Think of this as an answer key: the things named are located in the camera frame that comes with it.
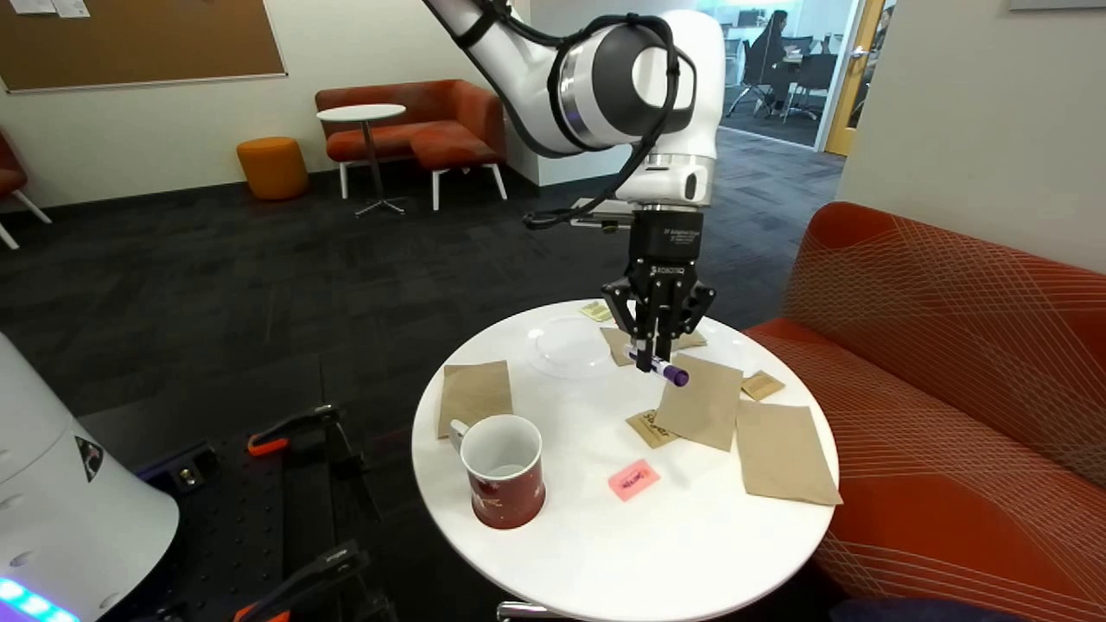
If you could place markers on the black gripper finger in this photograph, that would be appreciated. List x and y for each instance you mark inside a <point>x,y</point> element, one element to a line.
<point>640,354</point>
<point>665,344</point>

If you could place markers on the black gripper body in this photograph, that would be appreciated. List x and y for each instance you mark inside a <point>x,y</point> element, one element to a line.
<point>661,297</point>

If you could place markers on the purple Expo marker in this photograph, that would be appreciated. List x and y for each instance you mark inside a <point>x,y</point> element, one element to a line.
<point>673,376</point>

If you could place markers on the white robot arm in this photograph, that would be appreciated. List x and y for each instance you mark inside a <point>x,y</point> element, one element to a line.
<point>646,82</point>

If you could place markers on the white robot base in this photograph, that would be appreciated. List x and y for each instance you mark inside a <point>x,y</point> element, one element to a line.
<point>76,530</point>

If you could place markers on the brown napkin centre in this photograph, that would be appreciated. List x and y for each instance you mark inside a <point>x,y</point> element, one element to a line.
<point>704,409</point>

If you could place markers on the small brown packet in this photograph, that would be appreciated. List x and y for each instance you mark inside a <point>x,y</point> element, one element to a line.
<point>648,430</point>
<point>761,386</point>

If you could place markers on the small brown packet far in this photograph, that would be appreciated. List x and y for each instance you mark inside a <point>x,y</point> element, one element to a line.
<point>761,386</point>

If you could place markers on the pink sweetener packet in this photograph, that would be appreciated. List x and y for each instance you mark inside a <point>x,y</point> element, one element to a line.
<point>635,479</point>

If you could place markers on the round white table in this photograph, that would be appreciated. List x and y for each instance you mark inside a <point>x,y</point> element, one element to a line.
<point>631,530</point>

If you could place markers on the brown napkin far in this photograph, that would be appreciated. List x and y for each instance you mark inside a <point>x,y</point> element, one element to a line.
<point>783,453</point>

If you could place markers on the brown napkin near mug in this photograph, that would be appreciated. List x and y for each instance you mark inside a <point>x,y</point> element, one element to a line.
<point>476,392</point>

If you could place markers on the red and white mug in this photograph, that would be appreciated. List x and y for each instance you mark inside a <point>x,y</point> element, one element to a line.
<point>503,461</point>

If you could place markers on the orange background sofa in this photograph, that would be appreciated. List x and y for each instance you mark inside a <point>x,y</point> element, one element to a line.
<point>443,127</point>

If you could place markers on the orange corner sofa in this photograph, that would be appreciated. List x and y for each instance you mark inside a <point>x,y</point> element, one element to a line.
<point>965,390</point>

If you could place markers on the small white side table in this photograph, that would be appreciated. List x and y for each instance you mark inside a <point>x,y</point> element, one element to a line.
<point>363,120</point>

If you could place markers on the orange round ottoman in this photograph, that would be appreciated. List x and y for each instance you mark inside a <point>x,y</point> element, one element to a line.
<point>275,169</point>

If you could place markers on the cork board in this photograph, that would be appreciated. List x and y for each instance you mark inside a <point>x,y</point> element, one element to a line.
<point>135,44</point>

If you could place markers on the black clamp orange handle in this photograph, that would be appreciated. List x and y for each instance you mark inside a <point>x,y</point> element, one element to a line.
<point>303,435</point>

